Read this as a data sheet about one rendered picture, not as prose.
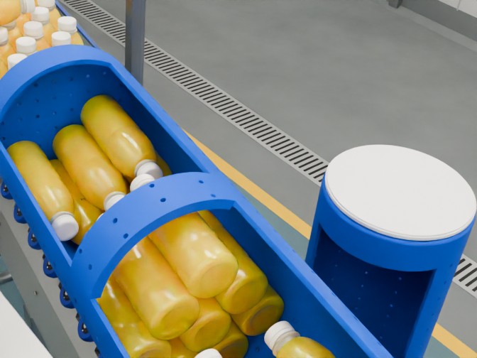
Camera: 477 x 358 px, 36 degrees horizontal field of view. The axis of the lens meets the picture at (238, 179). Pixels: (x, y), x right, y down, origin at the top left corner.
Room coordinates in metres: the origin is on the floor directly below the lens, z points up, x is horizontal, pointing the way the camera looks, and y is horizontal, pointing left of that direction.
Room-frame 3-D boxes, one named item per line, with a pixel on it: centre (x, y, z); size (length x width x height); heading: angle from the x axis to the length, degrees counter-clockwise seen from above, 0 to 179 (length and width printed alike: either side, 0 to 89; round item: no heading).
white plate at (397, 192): (1.11, -0.30, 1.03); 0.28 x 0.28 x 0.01
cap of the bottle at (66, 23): (1.45, 0.41, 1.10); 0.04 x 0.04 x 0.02
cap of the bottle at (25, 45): (1.33, 0.46, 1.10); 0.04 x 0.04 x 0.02
